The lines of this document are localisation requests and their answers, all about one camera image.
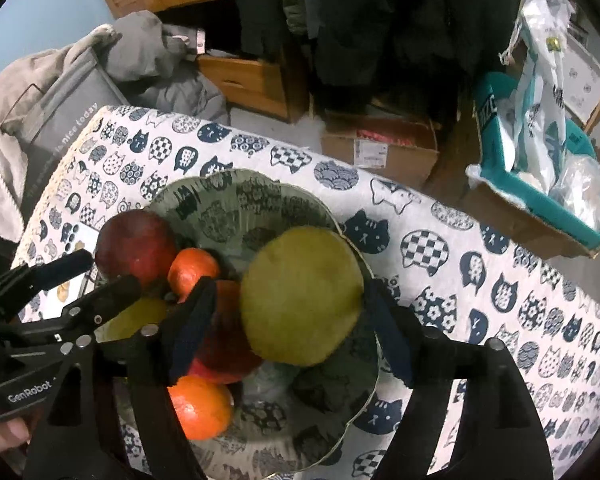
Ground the orange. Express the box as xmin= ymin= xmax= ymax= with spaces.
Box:
xmin=168 ymin=376 xmax=234 ymax=441

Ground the red apple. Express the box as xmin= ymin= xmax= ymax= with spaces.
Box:
xmin=94 ymin=209 xmax=178 ymax=289
xmin=188 ymin=281 xmax=263 ymax=385

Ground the small tangerine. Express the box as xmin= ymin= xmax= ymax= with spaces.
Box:
xmin=168 ymin=248 xmax=221 ymax=302

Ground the person left hand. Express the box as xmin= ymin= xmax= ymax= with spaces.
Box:
xmin=0 ymin=410 xmax=43 ymax=453

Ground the beige towel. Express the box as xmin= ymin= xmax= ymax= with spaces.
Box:
xmin=0 ymin=24 xmax=114 ymax=242

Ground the green glass plate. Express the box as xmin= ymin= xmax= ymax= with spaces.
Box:
xmin=149 ymin=169 xmax=380 ymax=479

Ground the cat pattern tablecloth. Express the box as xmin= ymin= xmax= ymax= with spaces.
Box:
xmin=15 ymin=106 xmax=600 ymax=478

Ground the grey fabric bag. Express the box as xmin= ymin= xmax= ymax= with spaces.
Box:
xmin=21 ymin=48 xmax=126 ymax=221

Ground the teal plastic basket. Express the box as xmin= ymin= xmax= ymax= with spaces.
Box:
xmin=465 ymin=72 xmax=600 ymax=259

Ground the clear plastic bag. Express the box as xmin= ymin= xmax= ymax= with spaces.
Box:
xmin=550 ymin=153 xmax=600 ymax=232

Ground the grey clothes pile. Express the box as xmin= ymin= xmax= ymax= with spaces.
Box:
xmin=98 ymin=11 xmax=230 ymax=126

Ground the cardboard box under basket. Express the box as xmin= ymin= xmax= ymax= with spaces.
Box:
xmin=424 ymin=101 xmax=600 ymax=259

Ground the small cardboard box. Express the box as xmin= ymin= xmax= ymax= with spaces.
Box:
xmin=321 ymin=115 xmax=439 ymax=188

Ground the wooden drawer unit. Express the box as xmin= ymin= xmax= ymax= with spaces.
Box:
xmin=195 ymin=55 xmax=310 ymax=124

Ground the white rice bag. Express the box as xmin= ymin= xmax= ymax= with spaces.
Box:
xmin=501 ymin=0 xmax=574 ymax=194

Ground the white patterned drawer box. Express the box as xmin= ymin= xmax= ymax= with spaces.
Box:
xmin=562 ymin=32 xmax=600 ymax=130

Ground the black hanging coat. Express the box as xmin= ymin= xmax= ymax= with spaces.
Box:
xmin=237 ymin=0 xmax=519 ymax=125

